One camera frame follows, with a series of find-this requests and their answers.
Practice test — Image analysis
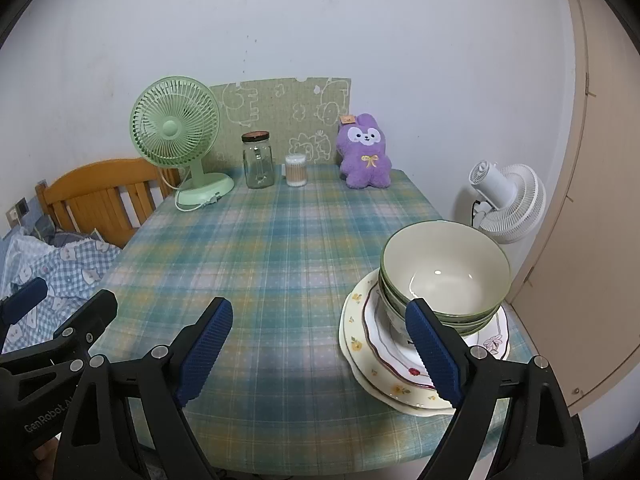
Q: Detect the wooden chair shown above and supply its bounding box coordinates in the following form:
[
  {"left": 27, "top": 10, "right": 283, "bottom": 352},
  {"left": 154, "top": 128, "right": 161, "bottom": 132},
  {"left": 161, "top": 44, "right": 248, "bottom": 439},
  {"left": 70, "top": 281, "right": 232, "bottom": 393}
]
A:
[{"left": 35, "top": 158, "right": 181, "bottom": 250}]

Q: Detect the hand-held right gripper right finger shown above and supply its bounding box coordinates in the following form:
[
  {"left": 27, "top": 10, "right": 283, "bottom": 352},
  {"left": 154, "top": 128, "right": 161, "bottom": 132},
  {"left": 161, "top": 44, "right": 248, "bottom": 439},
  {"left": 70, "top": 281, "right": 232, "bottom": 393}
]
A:
[{"left": 404, "top": 298, "right": 576, "bottom": 480}]

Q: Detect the white standing fan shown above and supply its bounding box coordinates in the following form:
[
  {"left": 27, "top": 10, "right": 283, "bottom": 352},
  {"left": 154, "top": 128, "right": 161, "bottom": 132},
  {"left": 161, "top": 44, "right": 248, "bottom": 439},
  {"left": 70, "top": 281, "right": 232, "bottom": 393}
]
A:
[{"left": 452, "top": 159, "right": 547, "bottom": 246}]

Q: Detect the beige door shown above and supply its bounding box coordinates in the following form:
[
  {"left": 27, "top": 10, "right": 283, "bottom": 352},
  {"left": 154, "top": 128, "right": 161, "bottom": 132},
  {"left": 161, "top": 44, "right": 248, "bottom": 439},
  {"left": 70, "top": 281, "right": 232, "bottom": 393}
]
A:
[{"left": 510, "top": 0, "right": 640, "bottom": 416}]

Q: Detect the red-rimmed white plate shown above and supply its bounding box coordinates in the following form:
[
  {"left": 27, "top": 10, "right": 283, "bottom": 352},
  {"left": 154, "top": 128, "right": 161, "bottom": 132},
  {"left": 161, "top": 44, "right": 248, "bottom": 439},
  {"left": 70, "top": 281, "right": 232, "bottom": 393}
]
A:
[{"left": 362, "top": 280, "right": 512, "bottom": 392}]

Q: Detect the purple plush bunny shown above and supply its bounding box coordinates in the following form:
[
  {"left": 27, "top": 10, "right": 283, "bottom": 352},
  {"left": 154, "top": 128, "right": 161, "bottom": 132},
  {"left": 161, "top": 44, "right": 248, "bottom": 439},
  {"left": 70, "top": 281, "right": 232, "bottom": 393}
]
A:
[{"left": 336, "top": 112, "right": 393, "bottom": 191}]

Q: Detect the white fan cable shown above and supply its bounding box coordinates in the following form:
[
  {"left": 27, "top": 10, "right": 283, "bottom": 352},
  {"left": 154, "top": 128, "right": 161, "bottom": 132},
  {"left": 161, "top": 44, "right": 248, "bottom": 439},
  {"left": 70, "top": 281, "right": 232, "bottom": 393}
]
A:
[{"left": 159, "top": 167, "right": 221, "bottom": 211}]

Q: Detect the cream floral ceramic bowl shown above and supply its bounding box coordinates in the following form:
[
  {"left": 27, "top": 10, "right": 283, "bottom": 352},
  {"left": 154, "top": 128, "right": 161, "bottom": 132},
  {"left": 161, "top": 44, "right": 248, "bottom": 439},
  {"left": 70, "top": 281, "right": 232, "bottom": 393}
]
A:
[
  {"left": 381, "top": 221, "right": 512, "bottom": 323},
  {"left": 375, "top": 290, "right": 498, "bottom": 348},
  {"left": 378, "top": 280, "right": 506, "bottom": 332}
]

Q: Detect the glass jar with dark lid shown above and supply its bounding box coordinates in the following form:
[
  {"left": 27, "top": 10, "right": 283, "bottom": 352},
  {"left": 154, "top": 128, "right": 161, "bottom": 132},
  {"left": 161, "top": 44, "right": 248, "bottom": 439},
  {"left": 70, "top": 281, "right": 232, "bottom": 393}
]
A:
[{"left": 241, "top": 131, "right": 275, "bottom": 190}]

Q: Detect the green desk fan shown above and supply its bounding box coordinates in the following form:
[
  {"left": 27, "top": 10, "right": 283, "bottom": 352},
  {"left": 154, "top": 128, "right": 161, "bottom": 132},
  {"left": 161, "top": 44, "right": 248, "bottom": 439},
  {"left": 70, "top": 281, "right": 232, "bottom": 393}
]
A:
[{"left": 130, "top": 76, "right": 235, "bottom": 212}]

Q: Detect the large yellow floral plate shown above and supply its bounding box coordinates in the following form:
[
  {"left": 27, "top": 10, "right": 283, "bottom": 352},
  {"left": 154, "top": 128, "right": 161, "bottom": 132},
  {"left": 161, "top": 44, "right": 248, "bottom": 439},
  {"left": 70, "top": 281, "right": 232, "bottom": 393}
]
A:
[{"left": 339, "top": 270, "right": 512, "bottom": 415}]

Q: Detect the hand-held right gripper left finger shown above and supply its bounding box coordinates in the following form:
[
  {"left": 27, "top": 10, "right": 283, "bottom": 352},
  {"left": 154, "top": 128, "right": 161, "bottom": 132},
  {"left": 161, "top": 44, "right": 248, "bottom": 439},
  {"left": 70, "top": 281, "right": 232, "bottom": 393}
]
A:
[{"left": 55, "top": 296, "right": 234, "bottom": 480}]

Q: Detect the cotton swab container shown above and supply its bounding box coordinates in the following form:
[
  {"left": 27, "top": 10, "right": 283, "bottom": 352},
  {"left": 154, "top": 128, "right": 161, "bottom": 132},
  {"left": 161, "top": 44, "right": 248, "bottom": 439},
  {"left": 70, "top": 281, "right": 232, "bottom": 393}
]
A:
[{"left": 285, "top": 154, "right": 307, "bottom": 188}]

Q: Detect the green printed wall mat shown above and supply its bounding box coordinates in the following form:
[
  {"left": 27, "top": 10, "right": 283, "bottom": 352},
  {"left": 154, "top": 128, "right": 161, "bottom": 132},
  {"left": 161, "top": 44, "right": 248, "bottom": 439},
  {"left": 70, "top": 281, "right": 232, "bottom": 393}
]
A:
[{"left": 209, "top": 76, "right": 351, "bottom": 166}]

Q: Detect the scalloped yellow floral plate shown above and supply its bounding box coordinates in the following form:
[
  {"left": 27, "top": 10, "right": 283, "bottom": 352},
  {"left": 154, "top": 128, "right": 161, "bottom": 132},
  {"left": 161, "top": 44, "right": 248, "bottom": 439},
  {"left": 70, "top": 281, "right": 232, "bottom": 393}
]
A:
[{"left": 350, "top": 280, "right": 511, "bottom": 406}]

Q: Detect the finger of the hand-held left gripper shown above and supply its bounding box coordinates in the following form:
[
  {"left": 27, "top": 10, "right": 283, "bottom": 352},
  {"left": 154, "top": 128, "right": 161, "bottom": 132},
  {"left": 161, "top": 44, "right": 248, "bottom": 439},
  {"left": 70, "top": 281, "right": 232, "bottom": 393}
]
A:
[
  {"left": 0, "top": 276, "right": 49, "bottom": 331},
  {"left": 0, "top": 288, "right": 119, "bottom": 376}
]

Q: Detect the blue checked blanket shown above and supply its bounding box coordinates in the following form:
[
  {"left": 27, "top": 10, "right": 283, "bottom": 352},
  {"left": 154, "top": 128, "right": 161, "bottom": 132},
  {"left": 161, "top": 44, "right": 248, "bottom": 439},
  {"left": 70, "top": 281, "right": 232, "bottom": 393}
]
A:
[{"left": 0, "top": 225, "right": 123, "bottom": 356}]

